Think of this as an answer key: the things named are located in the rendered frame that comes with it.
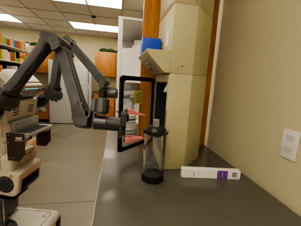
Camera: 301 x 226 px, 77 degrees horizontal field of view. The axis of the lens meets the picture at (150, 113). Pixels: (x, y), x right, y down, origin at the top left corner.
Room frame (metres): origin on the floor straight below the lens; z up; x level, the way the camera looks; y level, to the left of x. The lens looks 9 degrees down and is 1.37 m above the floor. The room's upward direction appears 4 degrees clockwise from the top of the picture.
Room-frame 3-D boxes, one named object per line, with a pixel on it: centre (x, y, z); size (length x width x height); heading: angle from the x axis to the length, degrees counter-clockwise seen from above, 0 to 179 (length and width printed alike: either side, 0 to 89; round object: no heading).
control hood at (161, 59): (1.04, 0.01, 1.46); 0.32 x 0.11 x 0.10; 11
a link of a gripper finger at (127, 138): (0.77, 0.07, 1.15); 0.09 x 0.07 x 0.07; 98
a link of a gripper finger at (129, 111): (0.78, 0.07, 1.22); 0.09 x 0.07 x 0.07; 98
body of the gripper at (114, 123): (0.77, 0.14, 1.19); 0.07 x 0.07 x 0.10; 8
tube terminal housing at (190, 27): (1.07, -0.17, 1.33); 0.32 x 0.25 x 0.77; 11
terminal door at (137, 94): (1.07, 0.07, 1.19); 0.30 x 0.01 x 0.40; 146
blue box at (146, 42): (1.12, 0.02, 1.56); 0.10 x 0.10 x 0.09; 11
